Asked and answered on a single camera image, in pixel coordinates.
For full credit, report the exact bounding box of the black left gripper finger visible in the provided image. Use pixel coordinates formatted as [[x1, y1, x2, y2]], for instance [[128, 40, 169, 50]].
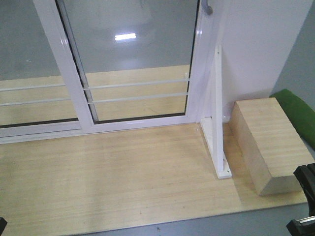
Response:
[[0, 217, 7, 236]]

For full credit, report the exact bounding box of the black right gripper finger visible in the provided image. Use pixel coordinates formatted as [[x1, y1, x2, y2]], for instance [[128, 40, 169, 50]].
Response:
[[294, 163, 315, 216], [286, 216, 315, 236]]

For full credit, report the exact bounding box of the grey door handle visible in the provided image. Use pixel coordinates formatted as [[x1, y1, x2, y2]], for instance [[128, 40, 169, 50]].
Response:
[[201, 0, 213, 16]]

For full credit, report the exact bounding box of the white framed sliding glass door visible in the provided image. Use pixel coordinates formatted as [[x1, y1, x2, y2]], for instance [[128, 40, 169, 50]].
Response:
[[33, 0, 219, 134]]

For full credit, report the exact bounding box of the light wooden block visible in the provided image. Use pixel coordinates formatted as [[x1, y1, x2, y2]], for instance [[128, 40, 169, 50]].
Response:
[[229, 98, 314, 196]]

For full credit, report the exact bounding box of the light wooden base board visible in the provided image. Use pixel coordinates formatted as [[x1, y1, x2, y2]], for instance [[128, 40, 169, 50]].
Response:
[[0, 64, 308, 236]]

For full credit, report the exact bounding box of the white triangular support bracket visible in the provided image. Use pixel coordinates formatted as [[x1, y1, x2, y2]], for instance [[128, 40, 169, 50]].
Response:
[[200, 45, 232, 179]]

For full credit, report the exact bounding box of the white fixed door frame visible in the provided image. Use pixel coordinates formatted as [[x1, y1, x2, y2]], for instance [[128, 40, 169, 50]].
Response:
[[0, 0, 230, 144]]

